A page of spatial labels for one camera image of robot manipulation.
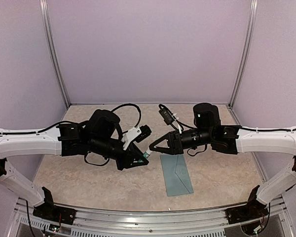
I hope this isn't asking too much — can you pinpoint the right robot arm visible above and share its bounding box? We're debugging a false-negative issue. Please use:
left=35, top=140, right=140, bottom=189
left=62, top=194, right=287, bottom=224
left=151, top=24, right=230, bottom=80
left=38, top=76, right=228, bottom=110
left=144, top=103, right=296, bottom=219

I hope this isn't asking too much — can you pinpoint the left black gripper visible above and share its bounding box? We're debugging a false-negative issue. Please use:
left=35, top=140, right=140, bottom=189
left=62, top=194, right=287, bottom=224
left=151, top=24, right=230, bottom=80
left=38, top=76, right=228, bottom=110
left=89, top=135, right=149, bottom=171

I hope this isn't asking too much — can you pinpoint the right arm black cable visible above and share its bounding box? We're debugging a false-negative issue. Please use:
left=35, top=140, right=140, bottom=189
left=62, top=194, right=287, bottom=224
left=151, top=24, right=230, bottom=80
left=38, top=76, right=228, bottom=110
left=158, top=103, right=296, bottom=157

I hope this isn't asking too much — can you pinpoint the left aluminium frame post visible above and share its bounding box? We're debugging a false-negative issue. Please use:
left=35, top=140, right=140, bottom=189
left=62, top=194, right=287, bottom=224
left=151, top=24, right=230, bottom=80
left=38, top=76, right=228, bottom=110
left=39, top=0, right=71, bottom=109

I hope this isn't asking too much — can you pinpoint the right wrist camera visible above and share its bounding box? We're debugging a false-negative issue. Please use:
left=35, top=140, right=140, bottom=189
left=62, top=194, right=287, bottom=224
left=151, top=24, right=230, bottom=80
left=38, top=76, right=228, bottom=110
left=158, top=104, right=184, bottom=134

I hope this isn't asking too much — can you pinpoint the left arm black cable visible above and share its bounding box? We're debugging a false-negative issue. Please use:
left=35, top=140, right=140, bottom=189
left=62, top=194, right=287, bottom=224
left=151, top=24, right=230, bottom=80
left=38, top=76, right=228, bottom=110
left=0, top=103, right=142, bottom=166

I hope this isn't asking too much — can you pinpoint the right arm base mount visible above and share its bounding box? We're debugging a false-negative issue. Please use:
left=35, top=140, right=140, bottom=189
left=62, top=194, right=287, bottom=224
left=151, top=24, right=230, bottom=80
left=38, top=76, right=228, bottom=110
left=225, top=185, right=269, bottom=224

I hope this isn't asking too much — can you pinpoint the teal blue envelope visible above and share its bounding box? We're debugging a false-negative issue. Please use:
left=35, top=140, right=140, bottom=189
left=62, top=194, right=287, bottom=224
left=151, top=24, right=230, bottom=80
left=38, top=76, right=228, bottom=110
left=160, top=155, right=194, bottom=197

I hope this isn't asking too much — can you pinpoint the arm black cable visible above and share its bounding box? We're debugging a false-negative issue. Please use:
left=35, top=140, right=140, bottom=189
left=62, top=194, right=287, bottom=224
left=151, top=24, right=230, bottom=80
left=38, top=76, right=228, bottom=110
left=158, top=103, right=296, bottom=157
left=0, top=103, right=142, bottom=166

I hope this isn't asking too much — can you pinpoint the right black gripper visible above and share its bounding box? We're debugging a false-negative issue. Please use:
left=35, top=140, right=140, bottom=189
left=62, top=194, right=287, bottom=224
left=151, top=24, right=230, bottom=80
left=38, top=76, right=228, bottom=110
left=148, top=128, right=213, bottom=156

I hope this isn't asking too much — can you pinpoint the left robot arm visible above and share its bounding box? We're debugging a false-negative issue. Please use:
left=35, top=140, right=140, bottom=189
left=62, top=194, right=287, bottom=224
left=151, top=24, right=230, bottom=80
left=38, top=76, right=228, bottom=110
left=0, top=110, right=151, bottom=220

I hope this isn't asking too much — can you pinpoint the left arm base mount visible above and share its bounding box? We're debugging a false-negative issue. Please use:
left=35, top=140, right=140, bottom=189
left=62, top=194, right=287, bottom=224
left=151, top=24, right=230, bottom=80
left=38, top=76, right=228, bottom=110
left=33, top=187, right=76, bottom=225

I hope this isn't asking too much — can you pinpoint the front aluminium rail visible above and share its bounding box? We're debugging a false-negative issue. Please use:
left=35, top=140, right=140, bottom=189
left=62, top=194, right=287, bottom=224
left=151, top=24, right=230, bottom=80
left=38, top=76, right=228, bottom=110
left=6, top=197, right=296, bottom=237

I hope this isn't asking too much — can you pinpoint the aluminium frame post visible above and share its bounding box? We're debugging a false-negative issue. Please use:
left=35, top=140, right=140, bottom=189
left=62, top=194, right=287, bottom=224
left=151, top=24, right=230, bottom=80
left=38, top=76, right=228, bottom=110
left=228, top=0, right=259, bottom=110
left=39, top=0, right=71, bottom=109

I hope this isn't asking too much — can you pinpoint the white green glue stick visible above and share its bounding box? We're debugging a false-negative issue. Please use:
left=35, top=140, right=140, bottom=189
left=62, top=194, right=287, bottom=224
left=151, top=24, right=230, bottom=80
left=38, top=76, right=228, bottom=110
left=138, top=150, right=152, bottom=163

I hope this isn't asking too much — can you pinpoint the right aluminium frame post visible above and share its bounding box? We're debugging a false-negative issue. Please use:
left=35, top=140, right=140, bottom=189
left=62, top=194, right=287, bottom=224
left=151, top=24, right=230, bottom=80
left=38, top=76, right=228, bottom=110
left=228, top=0, right=259, bottom=110

